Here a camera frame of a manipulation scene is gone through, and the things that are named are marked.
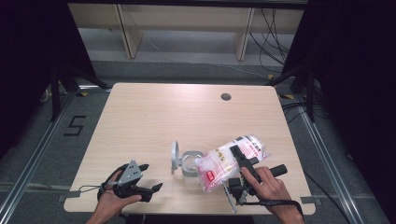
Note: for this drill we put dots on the black metal stand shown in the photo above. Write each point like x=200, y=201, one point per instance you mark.
x=56, y=93
x=309, y=93

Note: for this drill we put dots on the grey round table grommet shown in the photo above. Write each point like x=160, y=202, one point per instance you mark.
x=226, y=96

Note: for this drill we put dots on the yellow black tape piece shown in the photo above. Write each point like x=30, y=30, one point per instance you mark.
x=286, y=96
x=82, y=93
x=270, y=76

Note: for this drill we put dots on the beige wooden shelf unit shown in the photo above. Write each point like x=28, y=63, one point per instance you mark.
x=186, y=18

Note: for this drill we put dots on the aluminium floor rail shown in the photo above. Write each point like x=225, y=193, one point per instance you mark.
x=327, y=155
x=40, y=149

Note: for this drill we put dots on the dark curtain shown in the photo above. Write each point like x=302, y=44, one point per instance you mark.
x=28, y=62
x=358, y=77

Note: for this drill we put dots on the person's right hand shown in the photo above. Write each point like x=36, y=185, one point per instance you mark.
x=271, y=189

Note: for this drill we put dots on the person's left hand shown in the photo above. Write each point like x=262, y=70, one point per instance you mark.
x=112, y=202

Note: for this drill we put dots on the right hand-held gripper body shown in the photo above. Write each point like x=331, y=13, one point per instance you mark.
x=238, y=189

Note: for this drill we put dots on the red and white sugar pouch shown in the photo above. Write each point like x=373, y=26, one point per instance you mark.
x=218, y=165

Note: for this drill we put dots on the grey tape piece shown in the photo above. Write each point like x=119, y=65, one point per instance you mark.
x=311, y=199
x=70, y=195

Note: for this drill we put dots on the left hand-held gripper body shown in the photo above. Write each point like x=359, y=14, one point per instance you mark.
x=130, y=173

